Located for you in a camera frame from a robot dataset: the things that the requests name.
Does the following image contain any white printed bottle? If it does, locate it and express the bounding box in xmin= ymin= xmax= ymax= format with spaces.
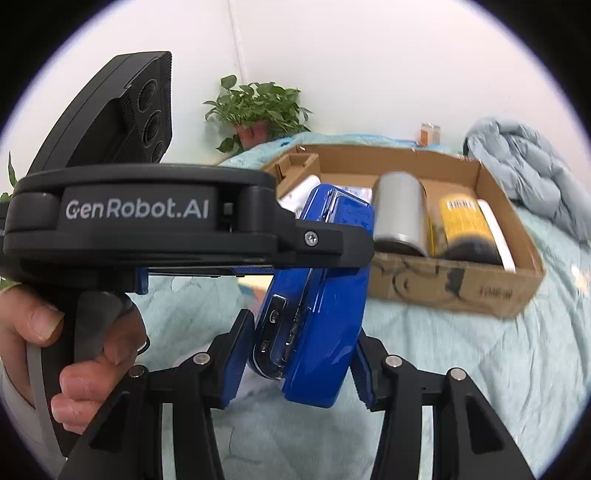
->
xmin=478 ymin=199 xmax=516 ymax=273

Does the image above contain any black can with yellow label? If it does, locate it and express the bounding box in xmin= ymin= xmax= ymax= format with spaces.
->
xmin=429 ymin=196 xmax=504 ymax=266

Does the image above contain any person's left hand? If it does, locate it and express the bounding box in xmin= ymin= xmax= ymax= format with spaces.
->
xmin=0 ymin=284 xmax=149 ymax=435

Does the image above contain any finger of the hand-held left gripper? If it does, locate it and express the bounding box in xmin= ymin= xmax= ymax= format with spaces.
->
xmin=277 ymin=216 xmax=376 ymax=269
xmin=134 ymin=264 xmax=278 ymax=296

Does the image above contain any white handheld fan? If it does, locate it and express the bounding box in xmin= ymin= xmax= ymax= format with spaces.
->
xmin=279 ymin=174 xmax=322 ymax=215

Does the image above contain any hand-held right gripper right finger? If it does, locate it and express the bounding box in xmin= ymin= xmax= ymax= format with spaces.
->
xmin=349 ymin=325 xmax=536 ymax=480

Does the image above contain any white wall conduit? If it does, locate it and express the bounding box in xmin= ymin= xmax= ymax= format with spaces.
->
xmin=228 ymin=0 xmax=249 ymax=88

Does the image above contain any colourful printed puzzle box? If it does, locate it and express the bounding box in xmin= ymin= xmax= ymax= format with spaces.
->
xmin=332 ymin=185 xmax=375 ymax=204

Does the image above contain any green plant in red pot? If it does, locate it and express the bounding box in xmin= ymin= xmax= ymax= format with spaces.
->
xmin=203 ymin=75 xmax=314 ymax=155

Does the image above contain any blue stapler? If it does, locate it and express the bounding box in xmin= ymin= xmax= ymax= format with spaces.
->
xmin=247 ymin=183 xmax=376 ymax=409

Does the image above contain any brown cardboard box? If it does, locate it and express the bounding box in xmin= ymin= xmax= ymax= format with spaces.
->
xmin=263 ymin=144 xmax=547 ymax=320

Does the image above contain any silver metal can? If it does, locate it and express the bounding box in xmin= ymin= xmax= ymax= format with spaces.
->
xmin=372 ymin=171 xmax=430 ymax=258

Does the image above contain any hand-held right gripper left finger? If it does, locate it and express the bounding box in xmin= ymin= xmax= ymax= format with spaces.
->
xmin=58 ymin=309 xmax=256 ymax=480

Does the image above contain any large-leaf green plant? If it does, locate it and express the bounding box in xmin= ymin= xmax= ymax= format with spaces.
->
xmin=0 ymin=152 xmax=20 ymax=206

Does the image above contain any light blue puffer jacket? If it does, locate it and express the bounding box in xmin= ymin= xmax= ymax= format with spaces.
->
xmin=463 ymin=117 xmax=591 ymax=252

